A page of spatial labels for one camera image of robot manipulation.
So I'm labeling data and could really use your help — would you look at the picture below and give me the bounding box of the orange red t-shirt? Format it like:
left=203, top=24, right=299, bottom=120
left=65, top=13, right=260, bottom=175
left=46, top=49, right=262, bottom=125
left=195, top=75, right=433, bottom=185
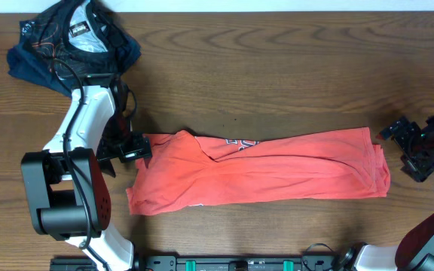
left=127, top=127, right=391, bottom=215

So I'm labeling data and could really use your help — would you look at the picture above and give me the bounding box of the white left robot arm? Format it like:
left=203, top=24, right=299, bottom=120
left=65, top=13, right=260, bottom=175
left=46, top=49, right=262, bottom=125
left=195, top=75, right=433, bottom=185
left=21, top=74, right=151, bottom=270

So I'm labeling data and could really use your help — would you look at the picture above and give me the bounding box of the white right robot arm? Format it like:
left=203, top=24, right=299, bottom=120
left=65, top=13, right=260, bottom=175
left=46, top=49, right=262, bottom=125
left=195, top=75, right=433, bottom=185
left=345, top=116, right=434, bottom=271

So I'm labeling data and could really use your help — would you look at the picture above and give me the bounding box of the dark navy folded shirt pile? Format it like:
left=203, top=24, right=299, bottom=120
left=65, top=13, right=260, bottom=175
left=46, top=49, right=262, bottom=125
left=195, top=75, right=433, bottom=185
left=7, top=0, right=141, bottom=97

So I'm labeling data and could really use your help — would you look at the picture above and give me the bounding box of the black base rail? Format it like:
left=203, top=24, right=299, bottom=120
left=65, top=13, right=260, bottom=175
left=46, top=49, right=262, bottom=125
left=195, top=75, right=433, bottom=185
left=49, top=254, right=357, bottom=271

